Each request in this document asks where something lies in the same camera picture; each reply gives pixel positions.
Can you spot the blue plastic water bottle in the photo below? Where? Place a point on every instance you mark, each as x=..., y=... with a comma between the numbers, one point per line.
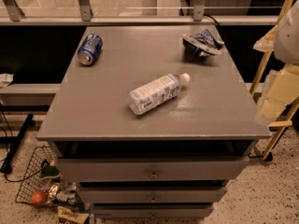
x=157, y=92

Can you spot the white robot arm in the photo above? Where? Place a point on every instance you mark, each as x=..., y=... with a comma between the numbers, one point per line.
x=286, y=44

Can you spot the blue pepsi can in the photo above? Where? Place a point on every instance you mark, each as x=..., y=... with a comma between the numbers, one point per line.
x=90, y=49

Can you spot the grey drawer cabinet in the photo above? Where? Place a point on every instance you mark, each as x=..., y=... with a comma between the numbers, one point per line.
x=89, y=118

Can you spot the crumpled blue chip bag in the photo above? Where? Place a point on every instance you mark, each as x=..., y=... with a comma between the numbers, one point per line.
x=202, y=44

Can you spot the top grey drawer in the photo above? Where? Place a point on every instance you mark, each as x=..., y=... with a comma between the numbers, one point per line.
x=147, y=170

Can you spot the grey drawer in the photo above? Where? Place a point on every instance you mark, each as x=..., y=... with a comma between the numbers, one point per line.
x=147, y=170
x=152, y=194
x=152, y=211

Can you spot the bottom grey drawer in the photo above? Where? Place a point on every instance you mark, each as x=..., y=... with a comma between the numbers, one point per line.
x=152, y=211

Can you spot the middle grey drawer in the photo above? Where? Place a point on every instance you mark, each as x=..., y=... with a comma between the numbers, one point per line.
x=152, y=194

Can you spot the crumpled silver foil wrapper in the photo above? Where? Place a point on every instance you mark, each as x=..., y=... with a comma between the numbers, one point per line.
x=63, y=193

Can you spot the green sponge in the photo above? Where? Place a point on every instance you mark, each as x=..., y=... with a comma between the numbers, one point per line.
x=49, y=172

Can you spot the yellow chip bag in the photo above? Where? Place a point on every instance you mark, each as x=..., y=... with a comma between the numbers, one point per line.
x=67, y=216

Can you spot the orange fruit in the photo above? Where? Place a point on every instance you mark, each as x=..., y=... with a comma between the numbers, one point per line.
x=38, y=197

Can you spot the white crumpled paper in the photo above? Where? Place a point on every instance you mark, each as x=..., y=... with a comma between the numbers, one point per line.
x=5, y=80

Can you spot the black metal stand leg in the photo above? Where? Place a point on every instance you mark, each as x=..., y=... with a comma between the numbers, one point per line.
x=15, y=141

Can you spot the metal railing post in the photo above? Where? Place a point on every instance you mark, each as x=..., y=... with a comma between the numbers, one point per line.
x=85, y=10
x=198, y=9
x=13, y=10

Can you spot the black wire basket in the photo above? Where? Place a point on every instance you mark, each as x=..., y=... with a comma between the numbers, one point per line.
x=41, y=157

